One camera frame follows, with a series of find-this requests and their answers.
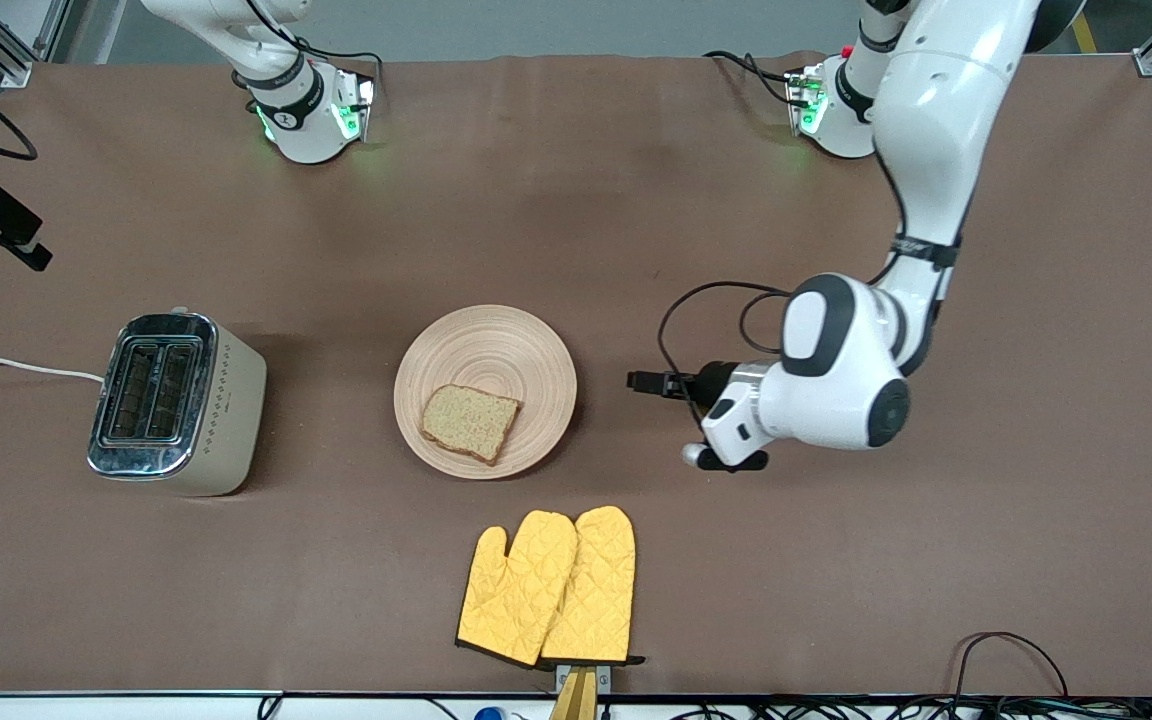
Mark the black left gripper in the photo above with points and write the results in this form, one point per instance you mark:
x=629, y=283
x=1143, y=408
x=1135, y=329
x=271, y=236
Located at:
x=711, y=381

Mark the round wooden plate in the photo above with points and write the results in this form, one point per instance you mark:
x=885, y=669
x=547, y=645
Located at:
x=496, y=345

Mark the slice of brown toast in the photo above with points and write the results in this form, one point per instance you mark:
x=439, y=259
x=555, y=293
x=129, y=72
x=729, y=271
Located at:
x=471, y=422

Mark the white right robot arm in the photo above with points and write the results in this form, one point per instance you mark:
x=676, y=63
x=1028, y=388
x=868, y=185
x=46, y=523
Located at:
x=306, y=130

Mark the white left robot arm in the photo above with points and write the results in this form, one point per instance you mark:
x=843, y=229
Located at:
x=936, y=130

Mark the yellow quilted oven mitt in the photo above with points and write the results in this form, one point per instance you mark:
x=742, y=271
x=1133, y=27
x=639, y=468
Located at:
x=596, y=590
x=511, y=600

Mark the brown table cover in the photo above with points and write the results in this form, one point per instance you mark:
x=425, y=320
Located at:
x=736, y=580

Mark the cream and chrome toaster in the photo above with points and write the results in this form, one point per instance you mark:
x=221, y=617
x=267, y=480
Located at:
x=226, y=420

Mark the wooden stand leg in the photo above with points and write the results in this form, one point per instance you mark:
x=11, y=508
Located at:
x=576, y=700

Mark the small blue object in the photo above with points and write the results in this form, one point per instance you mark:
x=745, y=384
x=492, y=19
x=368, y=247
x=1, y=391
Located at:
x=488, y=713

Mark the small metal bracket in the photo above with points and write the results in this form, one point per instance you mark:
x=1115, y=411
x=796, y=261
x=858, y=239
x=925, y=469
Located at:
x=604, y=675

